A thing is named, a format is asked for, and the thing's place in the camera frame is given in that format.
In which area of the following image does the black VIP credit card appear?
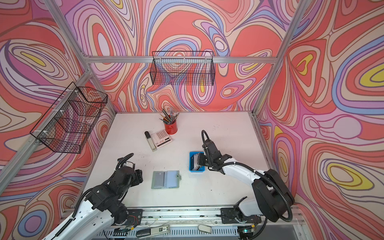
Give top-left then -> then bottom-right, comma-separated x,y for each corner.
154,172 -> 165,189

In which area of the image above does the green card holder wallet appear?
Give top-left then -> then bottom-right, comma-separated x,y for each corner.
151,171 -> 181,189

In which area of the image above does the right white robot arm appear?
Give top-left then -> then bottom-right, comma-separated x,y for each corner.
199,140 -> 295,223

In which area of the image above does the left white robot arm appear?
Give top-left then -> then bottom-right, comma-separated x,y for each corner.
43,166 -> 143,240

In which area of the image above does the blue plastic card tray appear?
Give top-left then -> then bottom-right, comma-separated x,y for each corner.
189,152 -> 205,173

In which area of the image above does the stack of credit cards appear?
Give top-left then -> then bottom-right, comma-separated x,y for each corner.
191,153 -> 204,172

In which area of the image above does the grey stapler black tip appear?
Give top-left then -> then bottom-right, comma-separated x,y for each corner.
145,131 -> 157,152

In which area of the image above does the red metal pen cup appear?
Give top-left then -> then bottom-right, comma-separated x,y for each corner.
164,121 -> 178,135

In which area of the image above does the pink calculator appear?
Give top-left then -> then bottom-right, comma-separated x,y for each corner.
151,130 -> 173,148

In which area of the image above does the pens and pencils bunch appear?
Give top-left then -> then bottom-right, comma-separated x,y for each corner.
161,108 -> 180,125

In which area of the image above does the grey remote device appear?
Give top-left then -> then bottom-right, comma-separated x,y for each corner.
136,225 -> 170,239

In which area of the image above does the small grey oval object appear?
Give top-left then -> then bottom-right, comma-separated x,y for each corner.
198,225 -> 213,234

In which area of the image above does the black corrugated cable conduit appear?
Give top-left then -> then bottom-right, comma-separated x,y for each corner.
200,129 -> 293,223

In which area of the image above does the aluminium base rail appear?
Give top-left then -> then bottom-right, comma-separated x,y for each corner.
59,205 -> 304,229

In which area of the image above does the black wire basket left wall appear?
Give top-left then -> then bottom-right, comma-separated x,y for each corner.
30,82 -> 108,154

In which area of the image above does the black wire basket wall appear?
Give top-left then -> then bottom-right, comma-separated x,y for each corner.
30,82 -> 108,154
150,51 -> 216,86

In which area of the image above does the black wire basket back wall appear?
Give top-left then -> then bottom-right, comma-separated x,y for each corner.
150,51 -> 216,86

